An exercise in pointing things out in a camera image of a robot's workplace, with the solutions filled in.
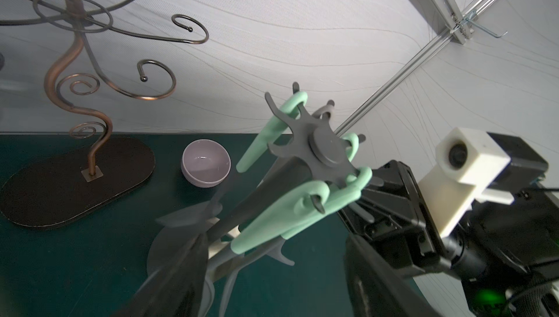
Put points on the aluminium top rail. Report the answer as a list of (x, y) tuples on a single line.
[(456, 21)]

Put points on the green handled grey spatula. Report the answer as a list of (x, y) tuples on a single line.
[(299, 209)]

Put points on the grey utensil rack stand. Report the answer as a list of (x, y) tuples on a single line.
[(309, 150)]

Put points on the lilac ceramic bowl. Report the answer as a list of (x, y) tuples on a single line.
[(205, 163)]

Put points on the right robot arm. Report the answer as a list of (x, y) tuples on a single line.
[(480, 215)]

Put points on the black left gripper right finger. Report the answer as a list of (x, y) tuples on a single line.
[(374, 288)]

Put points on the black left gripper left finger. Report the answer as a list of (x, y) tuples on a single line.
[(176, 289)]

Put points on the green handled grey turner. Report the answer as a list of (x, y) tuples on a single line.
[(276, 125)]

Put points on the bronze swirl mug tree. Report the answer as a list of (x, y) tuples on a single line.
[(62, 189)]

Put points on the metal wall hook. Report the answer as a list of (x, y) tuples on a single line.
[(478, 24)]

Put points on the green handled grey spoon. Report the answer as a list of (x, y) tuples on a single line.
[(353, 143)]

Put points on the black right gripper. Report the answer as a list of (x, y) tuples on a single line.
[(392, 216)]

